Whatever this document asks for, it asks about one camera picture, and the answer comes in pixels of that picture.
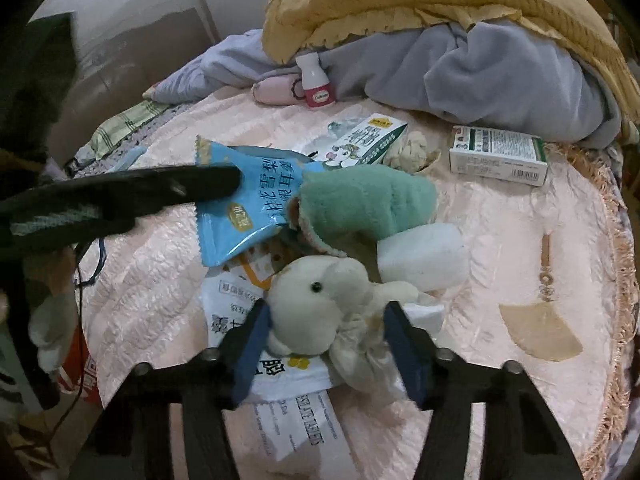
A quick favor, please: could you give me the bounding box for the white plush toy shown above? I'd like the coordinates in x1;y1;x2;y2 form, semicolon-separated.
264;255;437;402

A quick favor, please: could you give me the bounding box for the person's left forearm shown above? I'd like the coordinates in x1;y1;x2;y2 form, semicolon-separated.
22;247;79;372

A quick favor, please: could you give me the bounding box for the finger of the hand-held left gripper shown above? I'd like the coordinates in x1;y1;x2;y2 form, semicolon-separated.
0;165;242;250

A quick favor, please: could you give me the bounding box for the blue snack packet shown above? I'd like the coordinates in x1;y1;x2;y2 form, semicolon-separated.
194;135;323;268

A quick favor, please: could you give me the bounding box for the green white medicine box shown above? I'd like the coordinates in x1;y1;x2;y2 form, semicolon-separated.
448;125;549;187

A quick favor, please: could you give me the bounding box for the grey blanket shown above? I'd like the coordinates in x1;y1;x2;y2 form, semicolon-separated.
150;20;623;150

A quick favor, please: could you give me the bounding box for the white bottle with pink label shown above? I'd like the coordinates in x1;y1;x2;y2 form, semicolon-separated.
295;52;334;111

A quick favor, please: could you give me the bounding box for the white green carton with cartoon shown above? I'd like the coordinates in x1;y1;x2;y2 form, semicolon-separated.
292;112;409;169

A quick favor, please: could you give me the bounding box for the beige tissue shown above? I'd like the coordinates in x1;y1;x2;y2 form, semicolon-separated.
384;130;442;175

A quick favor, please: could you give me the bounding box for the red cardboard box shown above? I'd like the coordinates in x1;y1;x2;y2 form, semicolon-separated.
59;327;103;407

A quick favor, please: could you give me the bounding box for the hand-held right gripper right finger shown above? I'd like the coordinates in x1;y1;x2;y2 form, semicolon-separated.
381;301;584;480

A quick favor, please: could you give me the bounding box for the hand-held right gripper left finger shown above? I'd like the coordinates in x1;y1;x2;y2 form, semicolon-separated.
67;300;274;480

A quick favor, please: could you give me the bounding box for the white foam block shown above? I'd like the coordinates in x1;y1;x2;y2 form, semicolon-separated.
376;223;469;294

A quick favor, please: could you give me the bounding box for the small pink cloth roll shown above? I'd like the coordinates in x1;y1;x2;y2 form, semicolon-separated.
251;74;307;107

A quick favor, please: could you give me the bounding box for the black cable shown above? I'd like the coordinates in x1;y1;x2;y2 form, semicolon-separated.
74;234;109;288

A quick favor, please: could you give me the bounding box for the green plaid cloth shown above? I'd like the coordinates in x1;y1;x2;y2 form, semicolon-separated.
91;99;168;161

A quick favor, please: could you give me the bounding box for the fan-shaped wooden pendant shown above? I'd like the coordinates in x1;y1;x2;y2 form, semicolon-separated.
499;234;584;362

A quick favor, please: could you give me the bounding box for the green plush toy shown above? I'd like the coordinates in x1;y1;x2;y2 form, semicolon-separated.
292;165;439;257

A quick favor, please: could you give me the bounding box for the white printed packet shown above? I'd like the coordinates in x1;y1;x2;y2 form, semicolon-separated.
201;252;346;403

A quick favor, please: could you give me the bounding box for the printed paper leaflet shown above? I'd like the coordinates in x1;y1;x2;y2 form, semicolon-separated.
224;392;347;477

